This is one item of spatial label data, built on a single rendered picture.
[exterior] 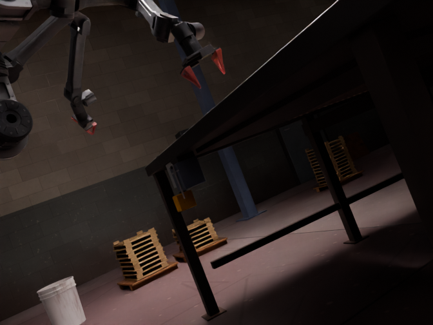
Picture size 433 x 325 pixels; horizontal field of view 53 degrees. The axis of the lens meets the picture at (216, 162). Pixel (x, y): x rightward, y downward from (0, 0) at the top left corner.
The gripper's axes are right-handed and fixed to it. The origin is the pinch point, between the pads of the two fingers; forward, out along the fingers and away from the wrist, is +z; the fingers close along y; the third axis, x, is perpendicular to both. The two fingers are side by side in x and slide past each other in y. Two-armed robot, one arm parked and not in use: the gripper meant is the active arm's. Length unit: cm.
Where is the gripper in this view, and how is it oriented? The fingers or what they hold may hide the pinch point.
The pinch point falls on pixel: (211, 78)
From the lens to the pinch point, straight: 142.8
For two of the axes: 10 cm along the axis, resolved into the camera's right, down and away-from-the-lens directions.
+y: -8.1, 5.3, -2.7
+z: 5.4, 8.4, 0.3
